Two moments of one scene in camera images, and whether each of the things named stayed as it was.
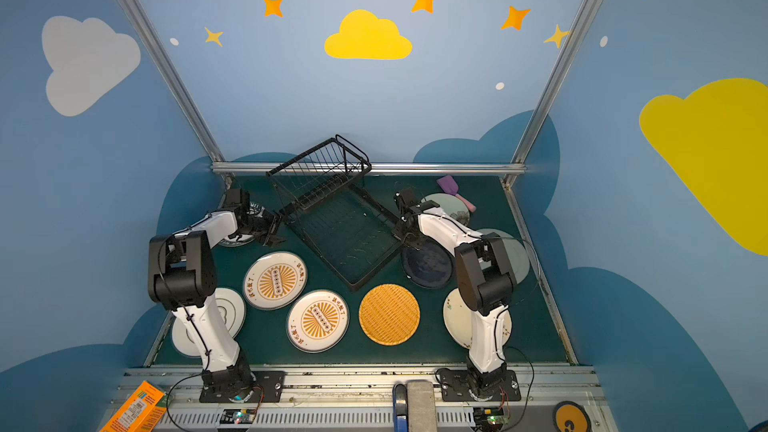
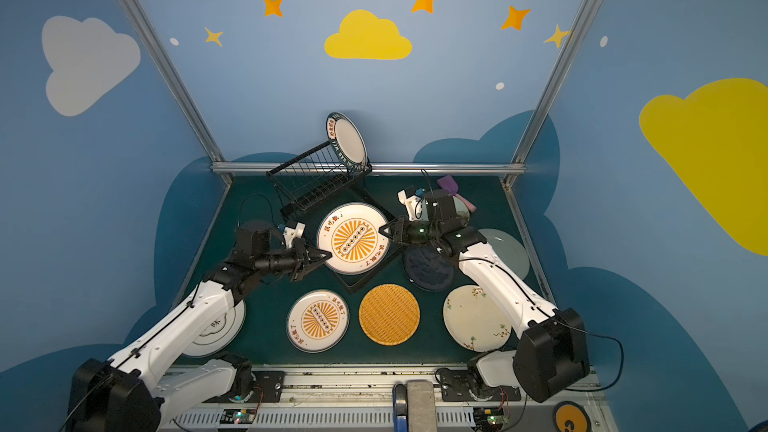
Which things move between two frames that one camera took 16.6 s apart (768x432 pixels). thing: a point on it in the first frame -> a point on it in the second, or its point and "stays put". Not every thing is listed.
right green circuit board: (489, 418) stays put
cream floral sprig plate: (458, 320) stays put
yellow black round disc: (570, 416) stays put
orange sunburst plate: (275, 280) -> (349, 233)
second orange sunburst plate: (317, 321) stays put
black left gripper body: (267, 226) -> (303, 258)
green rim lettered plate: (237, 241) -> (347, 140)
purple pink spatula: (448, 184) stays put
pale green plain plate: (517, 255) stays put
